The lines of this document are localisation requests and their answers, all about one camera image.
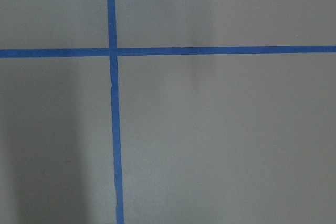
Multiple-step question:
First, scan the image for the blue tape crosswise line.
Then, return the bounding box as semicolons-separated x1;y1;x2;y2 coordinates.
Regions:
1;46;335;58

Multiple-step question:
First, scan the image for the blue tape lengthwise line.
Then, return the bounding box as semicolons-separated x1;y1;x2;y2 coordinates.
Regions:
107;0;124;224

